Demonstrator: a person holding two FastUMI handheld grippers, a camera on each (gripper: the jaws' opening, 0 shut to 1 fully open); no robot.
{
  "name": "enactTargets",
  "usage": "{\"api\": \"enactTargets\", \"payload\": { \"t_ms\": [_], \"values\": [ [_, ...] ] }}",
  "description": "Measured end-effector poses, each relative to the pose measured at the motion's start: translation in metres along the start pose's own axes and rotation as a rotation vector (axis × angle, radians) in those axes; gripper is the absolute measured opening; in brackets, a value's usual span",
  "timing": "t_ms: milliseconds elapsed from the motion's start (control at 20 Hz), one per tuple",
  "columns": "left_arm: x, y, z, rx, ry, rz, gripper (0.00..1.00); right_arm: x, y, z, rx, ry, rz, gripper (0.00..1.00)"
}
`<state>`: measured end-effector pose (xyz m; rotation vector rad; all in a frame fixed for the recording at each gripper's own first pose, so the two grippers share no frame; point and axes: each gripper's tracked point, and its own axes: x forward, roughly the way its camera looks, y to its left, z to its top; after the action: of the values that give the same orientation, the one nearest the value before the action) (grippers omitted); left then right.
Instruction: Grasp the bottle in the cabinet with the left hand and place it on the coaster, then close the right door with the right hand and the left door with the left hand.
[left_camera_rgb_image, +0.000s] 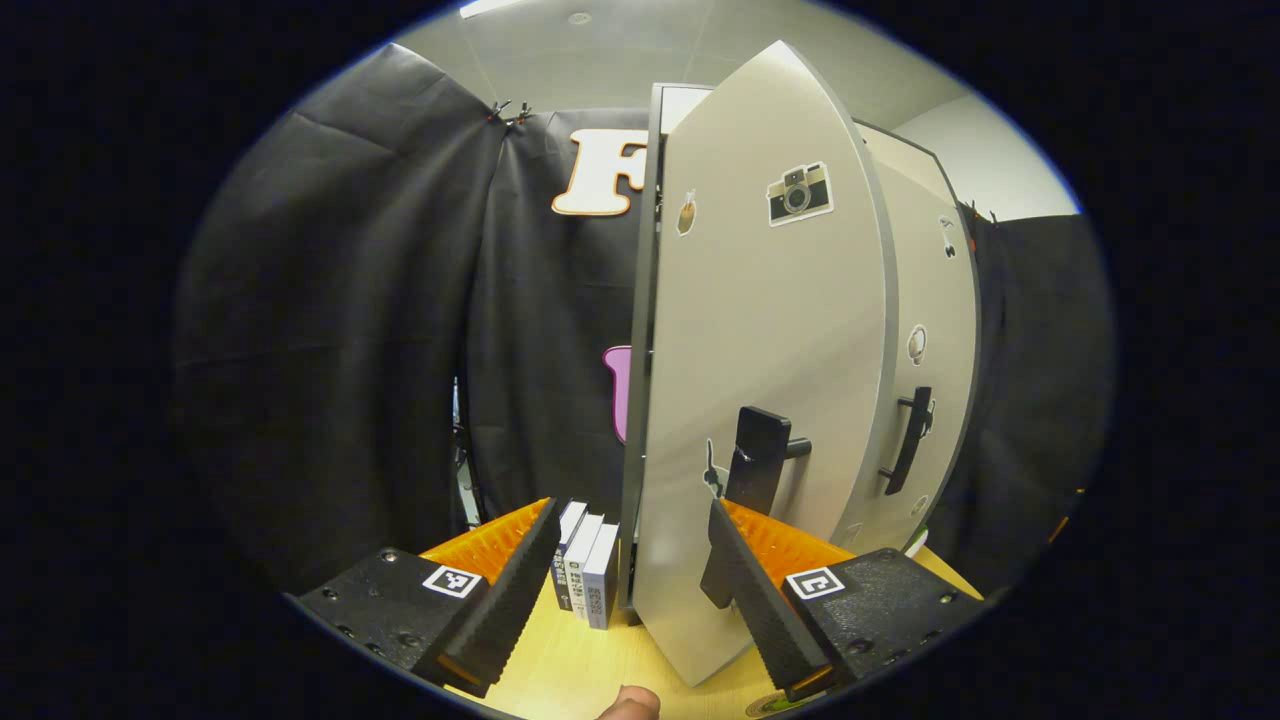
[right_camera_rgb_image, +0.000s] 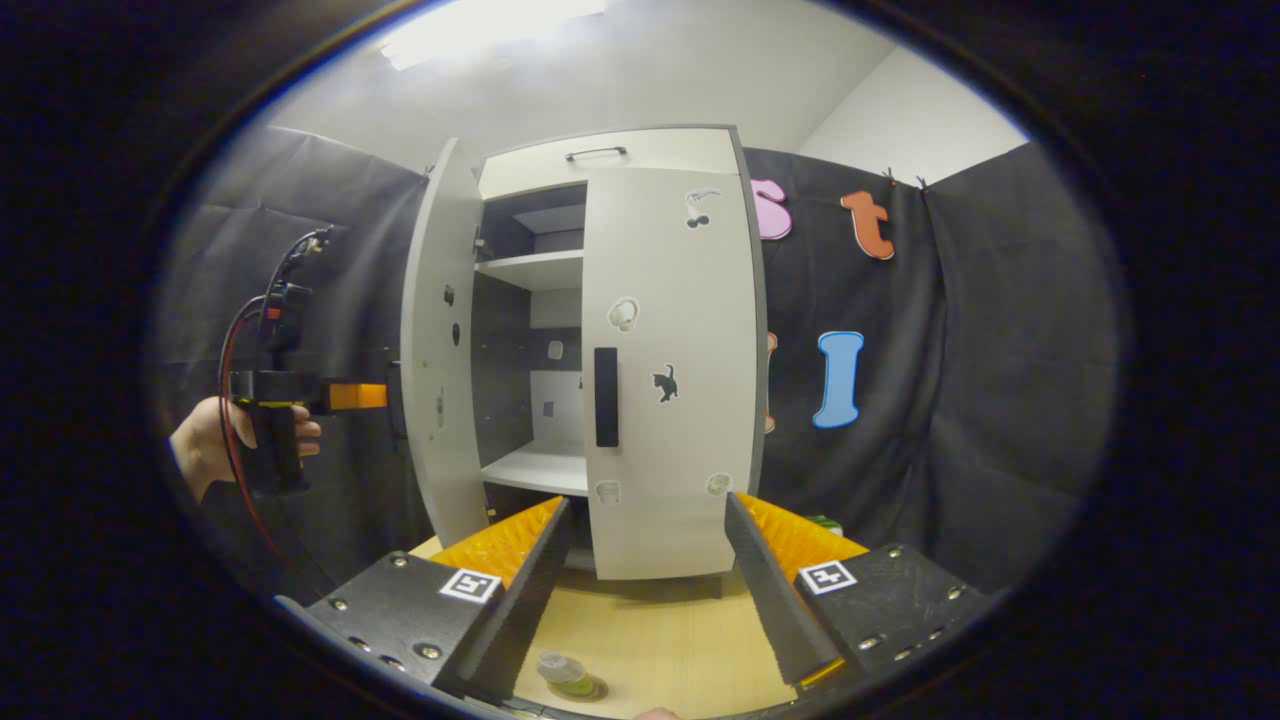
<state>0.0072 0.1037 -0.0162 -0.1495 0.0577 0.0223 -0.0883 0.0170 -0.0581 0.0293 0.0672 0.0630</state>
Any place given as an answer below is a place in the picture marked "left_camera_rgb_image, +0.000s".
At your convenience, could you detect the grey cabinet door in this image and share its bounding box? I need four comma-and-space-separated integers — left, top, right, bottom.
632, 40, 899, 688
840, 120, 981, 556

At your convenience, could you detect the black right door handle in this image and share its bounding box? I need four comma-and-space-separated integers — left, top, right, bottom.
878, 386, 936, 497

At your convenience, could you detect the black backdrop cloth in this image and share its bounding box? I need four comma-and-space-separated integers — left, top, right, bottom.
170, 42, 1116, 601

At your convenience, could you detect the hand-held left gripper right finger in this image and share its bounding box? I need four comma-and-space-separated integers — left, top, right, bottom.
708, 498, 986, 703

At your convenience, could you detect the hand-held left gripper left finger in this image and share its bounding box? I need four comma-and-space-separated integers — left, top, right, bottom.
285, 497, 561, 699

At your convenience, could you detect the grey white cabinet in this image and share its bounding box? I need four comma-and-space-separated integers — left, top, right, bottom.
620, 83, 946, 609

